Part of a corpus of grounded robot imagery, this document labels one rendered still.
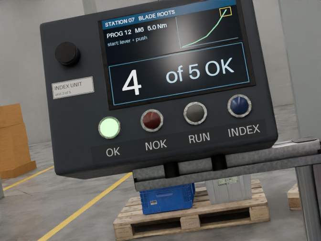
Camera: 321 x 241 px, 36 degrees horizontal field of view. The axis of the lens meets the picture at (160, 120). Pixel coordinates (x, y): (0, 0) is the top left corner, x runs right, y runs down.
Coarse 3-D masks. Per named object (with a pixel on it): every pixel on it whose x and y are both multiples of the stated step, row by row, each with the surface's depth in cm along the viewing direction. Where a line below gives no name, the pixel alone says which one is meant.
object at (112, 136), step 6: (102, 120) 57; (108, 120) 56; (114, 120) 56; (102, 126) 56; (108, 126) 56; (114, 126) 56; (120, 126) 56; (102, 132) 56; (108, 132) 56; (114, 132) 56; (108, 138) 56
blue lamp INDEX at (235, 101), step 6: (234, 96) 55; (240, 96) 55; (228, 102) 55; (234, 102) 54; (240, 102) 54; (246, 102) 54; (228, 108) 55; (234, 108) 54; (240, 108) 54; (246, 108) 54; (234, 114) 55; (240, 114) 54; (246, 114) 54
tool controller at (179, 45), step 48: (192, 0) 58; (240, 0) 57; (48, 48) 59; (96, 48) 58; (144, 48) 57; (192, 48) 57; (240, 48) 56; (48, 96) 58; (96, 96) 57; (192, 96) 56; (96, 144) 56; (144, 144) 56; (192, 144) 55; (240, 144) 54
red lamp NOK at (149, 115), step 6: (144, 114) 56; (150, 114) 55; (156, 114) 55; (144, 120) 55; (150, 120) 55; (156, 120) 55; (162, 120) 56; (144, 126) 56; (150, 126) 55; (156, 126) 55
